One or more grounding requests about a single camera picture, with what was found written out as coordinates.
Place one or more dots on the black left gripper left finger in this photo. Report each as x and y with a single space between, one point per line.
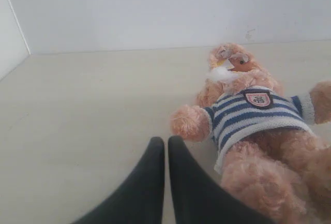
139 198

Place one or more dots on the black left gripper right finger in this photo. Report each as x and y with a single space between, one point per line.
197 198

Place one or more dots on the pink teddy bear striped sweater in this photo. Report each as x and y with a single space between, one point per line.
268 156

